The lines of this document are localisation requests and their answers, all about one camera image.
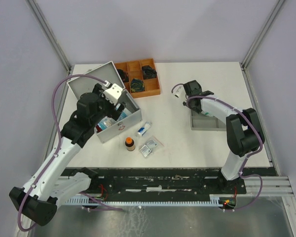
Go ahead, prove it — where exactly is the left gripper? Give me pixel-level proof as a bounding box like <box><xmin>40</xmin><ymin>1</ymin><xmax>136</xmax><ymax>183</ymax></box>
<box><xmin>91</xmin><ymin>83</ymin><xmax>127</xmax><ymax>126</ymax></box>

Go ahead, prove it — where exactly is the blue cotton swab bag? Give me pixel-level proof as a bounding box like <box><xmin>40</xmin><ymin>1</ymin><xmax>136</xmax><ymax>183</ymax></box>
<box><xmin>97</xmin><ymin>105</ymin><xmax>131</xmax><ymax>131</ymax></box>

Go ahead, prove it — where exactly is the grey plastic divider tray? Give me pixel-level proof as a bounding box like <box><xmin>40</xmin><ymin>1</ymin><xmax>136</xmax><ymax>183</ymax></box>
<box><xmin>190</xmin><ymin>111</ymin><xmax>226</xmax><ymax>131</ymax></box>

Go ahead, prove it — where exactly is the grey metal first aid box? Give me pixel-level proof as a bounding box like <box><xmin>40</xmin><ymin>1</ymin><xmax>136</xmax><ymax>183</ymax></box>
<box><xmin>61</xmin><ymin>62</ymin><xmax>142</xmax><ymax>146</ymax></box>

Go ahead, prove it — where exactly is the white blue bandage roll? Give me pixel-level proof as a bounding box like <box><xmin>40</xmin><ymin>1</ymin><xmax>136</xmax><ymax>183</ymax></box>
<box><xmin>136</xmin><ymin>121</ymin><xmax>152</xmax><ymax>137</ymax></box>

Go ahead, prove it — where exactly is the brown bottle orange cap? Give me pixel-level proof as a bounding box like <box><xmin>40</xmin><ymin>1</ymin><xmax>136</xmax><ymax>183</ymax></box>
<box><xmin>125</xmin><ymin>137</ymin><xmax>136</xmax><ymax>151</ymax></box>

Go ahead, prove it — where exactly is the alcohol wipe packets bag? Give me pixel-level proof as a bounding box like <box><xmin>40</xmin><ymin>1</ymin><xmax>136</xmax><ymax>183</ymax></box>
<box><xmin>139</xmin><ymin>136</ymin><xmax>162</xmax><ymax>158</ymax></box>

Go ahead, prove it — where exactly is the clear bottle white cap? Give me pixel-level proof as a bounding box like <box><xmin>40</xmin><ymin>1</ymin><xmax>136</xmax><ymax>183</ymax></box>
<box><xmin>201</xmin><ymin>111</ymin><xmax>214</xmax><ymax>118</ymax></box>

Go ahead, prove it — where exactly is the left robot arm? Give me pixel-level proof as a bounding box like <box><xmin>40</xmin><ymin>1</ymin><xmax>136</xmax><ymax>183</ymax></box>
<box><xmin>9</xmin><ymin>83</ymin><xmax>125</xmax><ymax>226</ymax></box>

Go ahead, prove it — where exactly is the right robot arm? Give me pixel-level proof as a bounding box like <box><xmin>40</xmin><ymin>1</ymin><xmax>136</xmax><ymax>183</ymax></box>
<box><xmin>183</xmin><ymin>80</ymin><xmax>265</xmax><ymax>193</ymax></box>

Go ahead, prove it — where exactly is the wooden compartment tray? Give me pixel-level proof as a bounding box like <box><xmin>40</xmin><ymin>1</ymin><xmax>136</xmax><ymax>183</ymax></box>
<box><xmin>114</xmin><ymin>58</ymin><xmax>161</xmax><ymax>98</ymax></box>

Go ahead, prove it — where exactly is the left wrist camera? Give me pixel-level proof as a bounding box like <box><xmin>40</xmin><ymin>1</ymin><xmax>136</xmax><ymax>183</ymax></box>
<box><xmin>103</xmin><ymin>81</ymin><xmax>123</xmax><ymax>105</ymax></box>

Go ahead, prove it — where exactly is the black strap bundle left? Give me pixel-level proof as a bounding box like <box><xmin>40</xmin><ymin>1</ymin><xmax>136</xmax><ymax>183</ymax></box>
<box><xmin>117</xmin><ymin>69</ymin><xmax>129</xmax><ymax>83</ymax></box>

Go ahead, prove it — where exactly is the black strap bundle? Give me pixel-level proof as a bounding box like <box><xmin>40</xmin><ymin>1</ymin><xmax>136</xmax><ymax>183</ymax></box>
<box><xmin>117</xmin><ymin>69</ymin><xmax>129</xmax><ymax>83</ymax></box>
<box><xmin>141</xmin><ymin>65</ymin><xmax>158</xmax><ymax>80</ymax></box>
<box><xmin>130</xmin><ymin>78</ymin><xmax>146</xmax><ymax>93</ymax></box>

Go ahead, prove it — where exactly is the black strap bundle front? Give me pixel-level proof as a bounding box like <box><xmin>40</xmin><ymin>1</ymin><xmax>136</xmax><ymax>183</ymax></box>
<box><xmin>130</xmin><ymin>78</ymin><xmax>146</xmax><ymax>93</ymax></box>

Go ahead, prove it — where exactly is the black strap bundle right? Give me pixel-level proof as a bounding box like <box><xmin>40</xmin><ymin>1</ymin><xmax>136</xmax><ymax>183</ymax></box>
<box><xmin>141</xmin><ymin>65</ymin><xmax>158</xmax><ymax>80</ymax></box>

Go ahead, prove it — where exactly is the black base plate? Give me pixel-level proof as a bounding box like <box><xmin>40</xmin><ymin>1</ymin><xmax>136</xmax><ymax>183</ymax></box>
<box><xmin>64</xmin><ymin>167</ymin><xmax>278</xmax><ymax>200</ymax></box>

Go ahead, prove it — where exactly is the white slotted cable duct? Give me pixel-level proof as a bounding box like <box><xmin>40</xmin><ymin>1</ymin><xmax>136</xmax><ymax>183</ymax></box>
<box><xmin>64</xmin><ymin>194</ymin><xmax>225</xmax><ymax>207</ymax></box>

